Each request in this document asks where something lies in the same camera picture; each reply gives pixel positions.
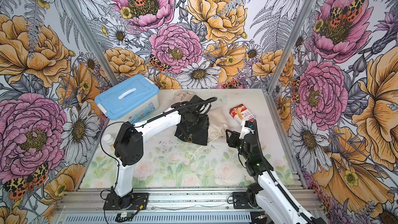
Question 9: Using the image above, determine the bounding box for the beige cloth bag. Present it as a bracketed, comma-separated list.
[170, 90, 195, 106]
[208, 107, 231, 142]

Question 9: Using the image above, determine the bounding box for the black hair dryer pouch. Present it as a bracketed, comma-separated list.
[175, 113, 209, 146]

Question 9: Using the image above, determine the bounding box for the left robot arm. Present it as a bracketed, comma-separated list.
[103, 95, 217, 211]

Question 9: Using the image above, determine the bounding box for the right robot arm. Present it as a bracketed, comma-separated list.
[226, 130, 325, 224]

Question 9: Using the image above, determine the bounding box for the red white bandage box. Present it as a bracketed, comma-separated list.
[229, 104, 255, 124]

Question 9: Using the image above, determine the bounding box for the blue lidded storage box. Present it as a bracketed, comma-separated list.
[94, 74, 160, 123]

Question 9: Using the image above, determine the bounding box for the small white pill bottle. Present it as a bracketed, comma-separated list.
[102, 134, 115, 146]

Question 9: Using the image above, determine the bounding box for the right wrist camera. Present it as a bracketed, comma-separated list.
[239, 120, 254, 140]

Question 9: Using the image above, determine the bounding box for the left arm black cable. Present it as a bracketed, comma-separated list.
[99, 97, 218, 194]

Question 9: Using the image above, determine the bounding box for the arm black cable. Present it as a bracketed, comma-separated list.
[99, 97, 218, 194]
[251, 119, 316, 224]

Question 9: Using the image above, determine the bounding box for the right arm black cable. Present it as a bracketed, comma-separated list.
[251, 119, 316, 224]

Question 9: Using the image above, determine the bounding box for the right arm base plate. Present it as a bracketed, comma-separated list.
[232, 191, 259, 209]

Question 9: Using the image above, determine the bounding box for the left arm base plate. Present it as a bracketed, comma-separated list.
[103, 192, 149, 211]

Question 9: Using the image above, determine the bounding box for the aluminium front rail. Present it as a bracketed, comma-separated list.
[52, 188, 274, 224]

